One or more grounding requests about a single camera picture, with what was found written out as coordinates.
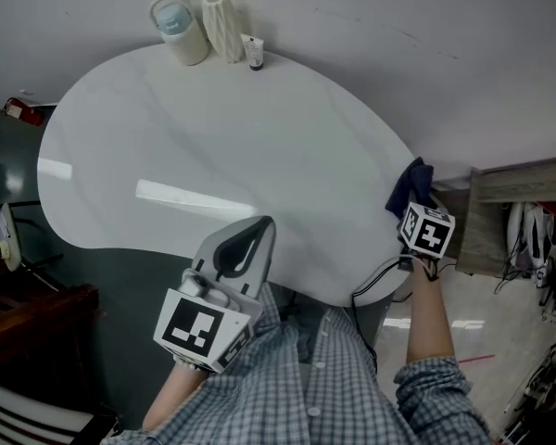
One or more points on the white tube with black cap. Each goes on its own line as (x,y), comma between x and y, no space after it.
(253,51)

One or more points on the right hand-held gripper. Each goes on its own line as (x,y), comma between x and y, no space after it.
(428,234)

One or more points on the white black striped object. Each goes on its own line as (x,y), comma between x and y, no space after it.
(28,415)

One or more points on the person's left forearm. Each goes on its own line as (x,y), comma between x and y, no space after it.
(171,397)

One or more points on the person's right forearm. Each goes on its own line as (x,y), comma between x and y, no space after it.
(428,318)

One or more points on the red fire extinguisher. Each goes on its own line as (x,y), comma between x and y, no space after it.
(25,111)

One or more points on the grey wooden cabinet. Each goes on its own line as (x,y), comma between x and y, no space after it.
(486,220)

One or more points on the white bottle with blue lid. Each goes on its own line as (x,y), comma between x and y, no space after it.
(180,35)

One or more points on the dark blue cloth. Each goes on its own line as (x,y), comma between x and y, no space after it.
(410,183)

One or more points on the white ribbed vase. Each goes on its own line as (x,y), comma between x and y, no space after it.
(224,26)

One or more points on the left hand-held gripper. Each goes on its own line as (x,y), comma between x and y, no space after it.
(194,322)

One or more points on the white curved table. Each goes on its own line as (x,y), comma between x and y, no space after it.
(236,156)

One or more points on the checked shirt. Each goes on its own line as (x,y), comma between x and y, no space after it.
(282,387)

